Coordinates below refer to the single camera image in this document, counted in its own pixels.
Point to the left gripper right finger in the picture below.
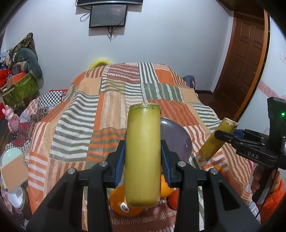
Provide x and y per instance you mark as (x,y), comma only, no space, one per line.
(224,209)

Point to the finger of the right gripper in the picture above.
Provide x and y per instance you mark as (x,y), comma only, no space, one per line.
(247,134)
(233,140)

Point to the pink toy figure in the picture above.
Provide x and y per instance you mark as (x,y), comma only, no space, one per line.
(12,119)

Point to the small wall monitor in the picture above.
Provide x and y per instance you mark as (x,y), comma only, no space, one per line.
(108,15)

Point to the right hand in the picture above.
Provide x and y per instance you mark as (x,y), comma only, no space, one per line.
(257,174)

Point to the striped patchwork bed blanket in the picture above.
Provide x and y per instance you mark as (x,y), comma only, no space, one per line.
(98,111)

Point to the green storage box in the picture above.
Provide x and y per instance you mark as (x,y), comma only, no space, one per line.
(20,94)

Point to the purple round plate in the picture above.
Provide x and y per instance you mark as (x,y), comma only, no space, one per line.
(177,138)

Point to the small mandarin orange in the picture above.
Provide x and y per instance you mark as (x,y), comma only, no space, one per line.
(219,168)

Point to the red tomato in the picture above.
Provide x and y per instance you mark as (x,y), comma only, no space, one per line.
(173,199)

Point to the cardboard sheet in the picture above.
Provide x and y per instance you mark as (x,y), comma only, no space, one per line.
(15,173)

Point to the large orange with sticker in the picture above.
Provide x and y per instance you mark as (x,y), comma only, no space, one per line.
(119,204)

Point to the brown wooden door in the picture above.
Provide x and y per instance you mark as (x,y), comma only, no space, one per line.
(243,65)

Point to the large wall television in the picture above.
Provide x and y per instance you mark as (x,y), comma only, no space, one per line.
(92,2)

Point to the yellow foam arc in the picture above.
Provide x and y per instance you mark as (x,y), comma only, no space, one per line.
(99,62)

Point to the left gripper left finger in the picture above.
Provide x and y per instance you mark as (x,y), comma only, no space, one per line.
(61,209)

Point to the grey plush toy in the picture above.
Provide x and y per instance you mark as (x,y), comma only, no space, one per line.
(31,63)

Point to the checkered patchwork quilt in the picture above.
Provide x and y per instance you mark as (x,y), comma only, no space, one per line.
(36,110)

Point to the blue backpack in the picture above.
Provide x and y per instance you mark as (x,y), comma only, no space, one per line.
(190,81)

